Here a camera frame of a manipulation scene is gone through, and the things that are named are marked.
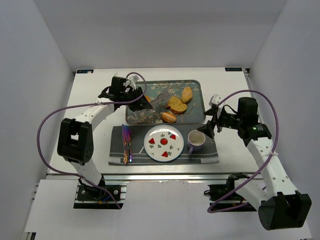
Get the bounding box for metal tongs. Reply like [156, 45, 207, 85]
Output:
[134, 91, 170, 112]

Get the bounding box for sliced bread loaf piece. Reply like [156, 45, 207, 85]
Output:
[166, 96, 188, 115]

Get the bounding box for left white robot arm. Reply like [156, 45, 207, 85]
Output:
[57, 72, 153, 188]

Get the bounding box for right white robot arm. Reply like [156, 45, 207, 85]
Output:
[198, 94, 312, 231]

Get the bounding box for glazed donut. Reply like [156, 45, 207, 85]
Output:
[144, 95, 151, 103]

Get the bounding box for lavender mug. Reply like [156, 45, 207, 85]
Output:
[187, 130, 206, 155]

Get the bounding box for small round bun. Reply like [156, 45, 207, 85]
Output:
[161, 112, 177, 123]

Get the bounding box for floral teal tray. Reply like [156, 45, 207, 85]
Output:
[125, 79, 206, 125]

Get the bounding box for croissant roll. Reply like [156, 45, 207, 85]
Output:
[181, 86, 193, 104]

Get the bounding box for white strawberry plate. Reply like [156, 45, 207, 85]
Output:
[143, 124, 185, 163]

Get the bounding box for right blue table label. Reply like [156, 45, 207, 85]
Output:
[224, 67, 243, 72]

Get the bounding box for blue table label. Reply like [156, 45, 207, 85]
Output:
[224, 67, 243, 72]
[76, 69, 94, 74]

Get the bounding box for iridescent knife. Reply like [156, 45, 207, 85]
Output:
[121, 124, 129, 164]

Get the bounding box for left blue table label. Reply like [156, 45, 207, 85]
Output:
[76, 69, 94, 74]

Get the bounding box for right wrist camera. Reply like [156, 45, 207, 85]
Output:
[209, 94, 222, 107]

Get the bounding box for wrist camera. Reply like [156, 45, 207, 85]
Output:
[125, 75, 139, 90]
[209, 94, 222, 107]

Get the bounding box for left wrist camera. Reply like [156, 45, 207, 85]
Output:
[125, 75, 139, 90]

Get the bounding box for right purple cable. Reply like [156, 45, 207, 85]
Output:
[207, 89, 280, 214]

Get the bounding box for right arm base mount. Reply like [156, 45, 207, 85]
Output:
[203, 172, 256, 213]

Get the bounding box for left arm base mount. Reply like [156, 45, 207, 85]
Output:
[73, 178, 127, 210]

